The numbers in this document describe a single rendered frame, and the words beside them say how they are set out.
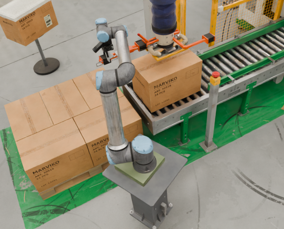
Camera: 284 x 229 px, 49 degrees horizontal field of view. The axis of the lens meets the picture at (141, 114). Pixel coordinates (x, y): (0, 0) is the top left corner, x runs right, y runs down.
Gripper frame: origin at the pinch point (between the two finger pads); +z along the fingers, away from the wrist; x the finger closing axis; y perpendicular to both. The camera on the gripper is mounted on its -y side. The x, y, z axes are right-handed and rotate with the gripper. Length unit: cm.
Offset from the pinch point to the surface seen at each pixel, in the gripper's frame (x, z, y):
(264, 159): -95, 124, 119
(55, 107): 44, 70, -54
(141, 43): 0.2, -1.1, 34.8
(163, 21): -7, -20, 54
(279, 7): 41, 53, 251
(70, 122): 14, 70, -47
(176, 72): -18, 31, 59
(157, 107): -19, 64, 36
